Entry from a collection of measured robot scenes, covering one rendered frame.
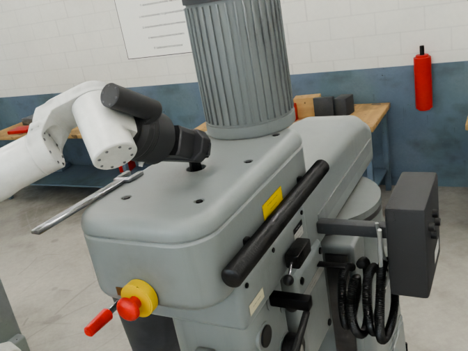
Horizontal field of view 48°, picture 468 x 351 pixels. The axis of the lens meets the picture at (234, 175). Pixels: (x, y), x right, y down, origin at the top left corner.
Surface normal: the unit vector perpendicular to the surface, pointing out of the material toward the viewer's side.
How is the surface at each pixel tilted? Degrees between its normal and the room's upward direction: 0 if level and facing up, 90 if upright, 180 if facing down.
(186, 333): 90
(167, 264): 90
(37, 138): 48
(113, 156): 134
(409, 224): 90
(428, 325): 0
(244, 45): 90
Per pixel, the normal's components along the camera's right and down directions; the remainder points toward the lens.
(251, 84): 0.17, 0.32
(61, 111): 0.43, 0.82
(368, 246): 0.51, -0.11
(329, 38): -0.44, 0.39
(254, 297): 0.88, 0.02
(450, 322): -0.17, -0.92
